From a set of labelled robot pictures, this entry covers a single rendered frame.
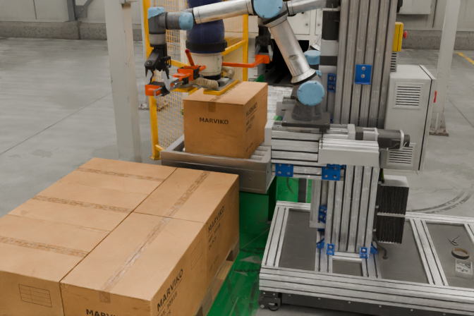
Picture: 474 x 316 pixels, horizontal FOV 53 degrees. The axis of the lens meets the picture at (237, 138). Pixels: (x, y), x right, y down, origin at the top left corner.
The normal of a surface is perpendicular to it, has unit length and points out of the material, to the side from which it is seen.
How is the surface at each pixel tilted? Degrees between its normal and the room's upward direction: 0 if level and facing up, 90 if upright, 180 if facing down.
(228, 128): 90
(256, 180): 90
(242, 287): 0
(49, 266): 0
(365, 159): 90
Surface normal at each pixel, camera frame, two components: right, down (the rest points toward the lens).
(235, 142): -0.30, 0.32
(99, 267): 0.00, -0.94
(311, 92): -0.03, 0.44
